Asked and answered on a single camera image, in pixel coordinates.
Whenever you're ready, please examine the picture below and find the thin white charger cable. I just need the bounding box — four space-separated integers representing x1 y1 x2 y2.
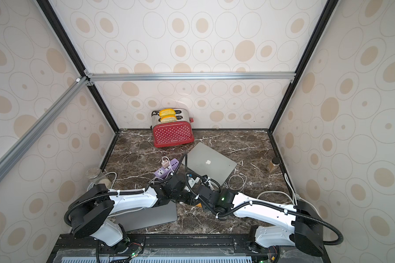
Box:
226 173 248 192
147 157 177 190

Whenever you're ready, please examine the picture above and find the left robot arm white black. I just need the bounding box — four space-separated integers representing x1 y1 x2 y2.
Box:
64 175 197 247

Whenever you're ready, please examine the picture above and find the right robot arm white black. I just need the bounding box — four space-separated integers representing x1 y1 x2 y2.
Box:
192 185 344 257

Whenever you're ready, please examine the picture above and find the dark grey laptop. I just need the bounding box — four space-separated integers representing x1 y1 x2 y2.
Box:
115 202 177 232

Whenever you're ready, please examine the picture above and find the pink charger adapter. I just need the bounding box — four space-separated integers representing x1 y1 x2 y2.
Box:
161 156 171 169

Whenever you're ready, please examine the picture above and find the silver apple laptop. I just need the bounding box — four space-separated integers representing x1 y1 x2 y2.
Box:
187 142 237 185

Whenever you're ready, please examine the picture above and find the purple power strip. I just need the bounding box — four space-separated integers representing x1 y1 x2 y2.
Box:
154 158 179 180

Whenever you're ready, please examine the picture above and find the red polka dot toaster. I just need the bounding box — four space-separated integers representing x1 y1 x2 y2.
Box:
151 108 194 148

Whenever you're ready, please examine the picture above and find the small brown spice bottle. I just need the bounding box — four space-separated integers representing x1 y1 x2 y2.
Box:
268 157 280 173

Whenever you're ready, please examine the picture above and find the yellow toast slice front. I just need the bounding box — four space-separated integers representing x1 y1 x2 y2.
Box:
159 115 177 123

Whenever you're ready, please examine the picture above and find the yellow toast slice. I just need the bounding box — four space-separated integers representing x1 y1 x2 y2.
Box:
159 115 177 123
159 108 176 117

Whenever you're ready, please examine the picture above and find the yellow toast slice rear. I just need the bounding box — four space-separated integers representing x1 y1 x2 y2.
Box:
159 108 176 117

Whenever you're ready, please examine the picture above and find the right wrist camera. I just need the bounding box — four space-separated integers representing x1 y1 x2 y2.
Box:
188 177 200 187

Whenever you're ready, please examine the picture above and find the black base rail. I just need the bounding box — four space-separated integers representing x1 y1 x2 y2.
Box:
47 234 330 263

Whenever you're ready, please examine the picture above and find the thick white purple strip cord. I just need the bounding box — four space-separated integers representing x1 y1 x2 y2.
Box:
101 170 152 219

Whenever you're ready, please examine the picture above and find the thick white orange strip cord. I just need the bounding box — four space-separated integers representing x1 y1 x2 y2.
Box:
256 172 317 211

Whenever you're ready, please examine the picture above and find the horizontal aluminium frame bar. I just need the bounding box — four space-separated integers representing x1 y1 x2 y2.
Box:
87 72 296 82

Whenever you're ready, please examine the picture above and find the left diagonal aluminium frame bar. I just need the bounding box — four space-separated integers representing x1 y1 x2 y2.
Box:
0 76 88 182

